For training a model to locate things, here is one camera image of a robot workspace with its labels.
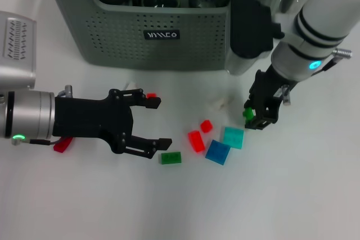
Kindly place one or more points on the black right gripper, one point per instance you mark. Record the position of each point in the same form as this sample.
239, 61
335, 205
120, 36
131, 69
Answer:
270, 88

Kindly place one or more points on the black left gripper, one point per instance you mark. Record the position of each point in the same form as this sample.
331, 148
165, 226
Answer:
84, 116

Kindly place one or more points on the green toy brick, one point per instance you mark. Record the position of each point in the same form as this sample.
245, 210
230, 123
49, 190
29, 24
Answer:
248, 113
171, 158

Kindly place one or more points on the teal square toy plate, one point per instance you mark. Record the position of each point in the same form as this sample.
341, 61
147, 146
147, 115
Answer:
233, 137

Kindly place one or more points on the white toy brick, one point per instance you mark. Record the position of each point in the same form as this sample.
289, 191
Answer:
130, 85
222, 103

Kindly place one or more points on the red slope toy brick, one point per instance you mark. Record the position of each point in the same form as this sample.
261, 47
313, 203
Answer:
196, 141

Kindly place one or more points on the small red toy brick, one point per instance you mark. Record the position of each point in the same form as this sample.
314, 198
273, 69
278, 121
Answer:
151, 95
206, 126

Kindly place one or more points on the blue square toy plate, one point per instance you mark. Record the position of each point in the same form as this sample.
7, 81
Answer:
217, 152

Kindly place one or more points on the dark red curved toy brick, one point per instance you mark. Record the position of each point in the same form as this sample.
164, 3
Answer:
63, 145

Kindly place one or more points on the grey-green perforated storage bin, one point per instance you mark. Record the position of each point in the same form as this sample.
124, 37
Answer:
168, 54

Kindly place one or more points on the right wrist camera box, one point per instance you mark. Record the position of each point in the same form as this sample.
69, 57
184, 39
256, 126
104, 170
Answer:
250, 26

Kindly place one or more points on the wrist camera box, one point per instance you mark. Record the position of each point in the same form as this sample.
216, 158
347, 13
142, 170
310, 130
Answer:
250, 26
17, 54

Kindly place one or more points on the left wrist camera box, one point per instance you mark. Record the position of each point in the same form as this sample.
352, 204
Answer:
17, 54

